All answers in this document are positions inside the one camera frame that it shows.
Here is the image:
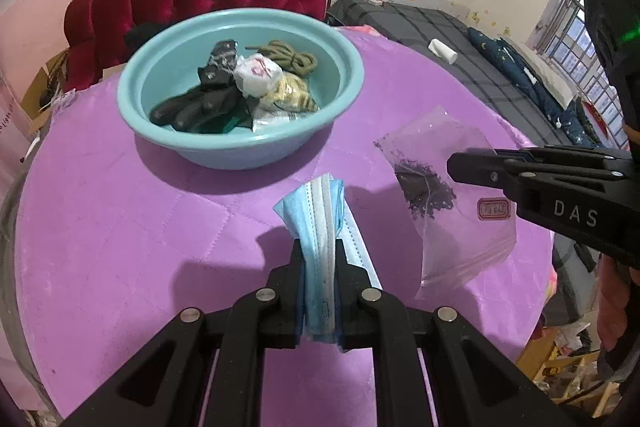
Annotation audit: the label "beige snack packet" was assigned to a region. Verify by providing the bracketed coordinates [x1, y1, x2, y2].
[259, 72, 319, 113]

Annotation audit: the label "black clothes on sofa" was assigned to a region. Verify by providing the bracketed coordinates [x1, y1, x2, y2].
[124, 22, 170, 54]

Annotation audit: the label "olive green rope bundle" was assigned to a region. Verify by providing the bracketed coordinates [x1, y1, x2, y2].
[244, 39, 320, 77]

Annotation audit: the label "grey white snack packet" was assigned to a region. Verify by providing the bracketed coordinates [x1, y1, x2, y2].
[246, 98, 302, 132]

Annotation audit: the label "black and green glove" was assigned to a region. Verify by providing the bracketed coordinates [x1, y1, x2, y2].
[149, 65, 253, 134]

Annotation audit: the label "white red plastic bag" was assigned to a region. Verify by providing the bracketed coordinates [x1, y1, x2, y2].
[233, 53, 282, 98]

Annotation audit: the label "white cylindrical bottle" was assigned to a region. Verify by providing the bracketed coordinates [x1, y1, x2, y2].
[428, 39, 458, 65]

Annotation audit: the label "light blue plastic basin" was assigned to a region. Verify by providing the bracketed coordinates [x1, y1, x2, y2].
[117, 9, 364, 170]

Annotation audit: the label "blue face masks stack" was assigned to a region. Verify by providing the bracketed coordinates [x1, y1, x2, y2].
[273, 173, 382, 343]

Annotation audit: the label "grey plaid mattress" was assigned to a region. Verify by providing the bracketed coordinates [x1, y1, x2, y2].
[329, 0, 570, 146]

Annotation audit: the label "brown cardboard box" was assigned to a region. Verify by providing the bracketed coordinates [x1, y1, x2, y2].
[21, 50, 68, 135]

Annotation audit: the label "navy patterned pillow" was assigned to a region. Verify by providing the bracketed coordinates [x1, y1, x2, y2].
[466, 27, 603, 148]

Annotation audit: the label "black printed packet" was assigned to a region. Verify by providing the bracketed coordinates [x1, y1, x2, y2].
[198, 40, 238, 90]

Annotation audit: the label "purple quilted table cover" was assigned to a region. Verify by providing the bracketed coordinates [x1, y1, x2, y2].
[14, 32, 552, 415]

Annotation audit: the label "clear zip bag dark contents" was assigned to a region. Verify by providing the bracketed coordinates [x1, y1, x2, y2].
[375, 106, 516, 300]

